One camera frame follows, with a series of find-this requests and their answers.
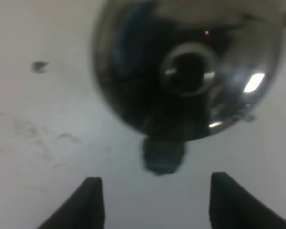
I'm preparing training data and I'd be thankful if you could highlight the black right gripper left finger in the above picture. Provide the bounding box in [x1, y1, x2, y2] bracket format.
[39, 177, 105, 229]

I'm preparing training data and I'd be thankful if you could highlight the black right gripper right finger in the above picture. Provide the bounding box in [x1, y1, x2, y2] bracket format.
[209, 172, 286, 229]

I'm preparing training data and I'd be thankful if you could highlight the stainless steel teapot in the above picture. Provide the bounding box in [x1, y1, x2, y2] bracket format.
[92, 0, 286, 175]

